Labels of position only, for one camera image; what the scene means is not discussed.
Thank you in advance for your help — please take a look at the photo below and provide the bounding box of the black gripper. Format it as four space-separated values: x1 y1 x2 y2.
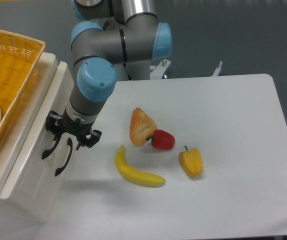
45 110 102 151

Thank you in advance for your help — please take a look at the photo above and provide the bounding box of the black top drawer handle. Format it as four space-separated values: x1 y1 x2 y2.
41 134 62 160

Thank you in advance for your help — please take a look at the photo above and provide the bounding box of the black drawer handle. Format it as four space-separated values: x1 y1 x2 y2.
54 137 73 177
41 134 62 160

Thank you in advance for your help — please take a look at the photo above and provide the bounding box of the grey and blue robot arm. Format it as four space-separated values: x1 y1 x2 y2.
45 0 173 148

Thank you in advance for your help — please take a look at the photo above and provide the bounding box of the white drawer cabinet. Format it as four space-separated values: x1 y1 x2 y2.
0 52 73 222

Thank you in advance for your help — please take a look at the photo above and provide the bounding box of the toy croissant pastry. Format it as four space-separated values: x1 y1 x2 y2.
129 107 157 147

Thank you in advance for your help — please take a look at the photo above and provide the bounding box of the yellow toy banana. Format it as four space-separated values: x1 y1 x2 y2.
114 145 166 188

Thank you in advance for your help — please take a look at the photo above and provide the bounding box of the red toy bell pepper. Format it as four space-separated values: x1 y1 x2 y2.
146 129 176 150

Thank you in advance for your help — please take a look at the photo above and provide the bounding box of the yellow woven basket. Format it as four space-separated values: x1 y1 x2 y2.
0 29 46 142

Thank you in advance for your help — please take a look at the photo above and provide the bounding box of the yellow toy bell pepper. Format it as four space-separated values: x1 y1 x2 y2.
178 145 203 178

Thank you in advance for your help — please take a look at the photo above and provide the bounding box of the black lower drawer handle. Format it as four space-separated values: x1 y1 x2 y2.
54 137 73 177

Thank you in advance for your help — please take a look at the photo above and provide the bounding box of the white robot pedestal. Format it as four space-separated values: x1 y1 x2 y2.
114 60 151 82

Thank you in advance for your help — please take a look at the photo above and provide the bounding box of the white metal base frame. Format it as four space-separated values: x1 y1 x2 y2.
115 59 224 82

